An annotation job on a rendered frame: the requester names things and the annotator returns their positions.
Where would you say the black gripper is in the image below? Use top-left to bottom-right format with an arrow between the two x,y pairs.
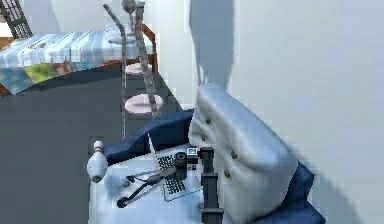
116,151 -> 190,209

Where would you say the white bowling pin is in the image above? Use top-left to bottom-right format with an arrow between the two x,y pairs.
86,140 -> 110,184

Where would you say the thin grey curved pole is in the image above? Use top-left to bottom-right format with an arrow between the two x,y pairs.
102,3 -> 129,141

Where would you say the blue sofa with white cushions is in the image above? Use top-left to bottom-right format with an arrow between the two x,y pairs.
87,82 -> 328,224

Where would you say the grey floor lamp pink base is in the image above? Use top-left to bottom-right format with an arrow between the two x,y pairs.
121,0 -> 165,119

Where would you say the pink round disc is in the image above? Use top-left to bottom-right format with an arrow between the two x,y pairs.
124,62 -> 153,75

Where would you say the pale striped pillow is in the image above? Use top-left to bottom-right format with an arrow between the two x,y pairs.
104,22 -> 142,45

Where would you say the colourful patchwork blanket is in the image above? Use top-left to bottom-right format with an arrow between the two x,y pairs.
0,61 -> 102,96

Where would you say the wooden bed with striped cover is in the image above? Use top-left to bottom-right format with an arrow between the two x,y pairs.
0,22 -> 160,98

